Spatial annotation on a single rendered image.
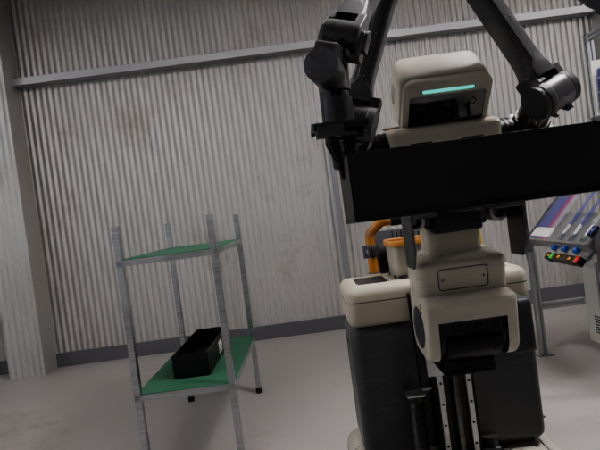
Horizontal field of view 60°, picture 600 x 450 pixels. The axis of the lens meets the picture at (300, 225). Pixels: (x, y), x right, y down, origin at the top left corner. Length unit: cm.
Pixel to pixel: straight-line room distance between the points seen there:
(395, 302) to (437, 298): 28
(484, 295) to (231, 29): 392
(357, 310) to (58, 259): 378
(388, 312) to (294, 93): 334
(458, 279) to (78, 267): 402
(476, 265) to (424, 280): 13
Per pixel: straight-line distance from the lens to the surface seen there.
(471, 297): 129
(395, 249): 158
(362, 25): 95
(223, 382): 242
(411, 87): 123
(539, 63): 131
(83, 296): 495
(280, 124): 460
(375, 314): 154
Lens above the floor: 104
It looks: 1 degrees down
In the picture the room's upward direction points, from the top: 8 degrees counter-clockwise
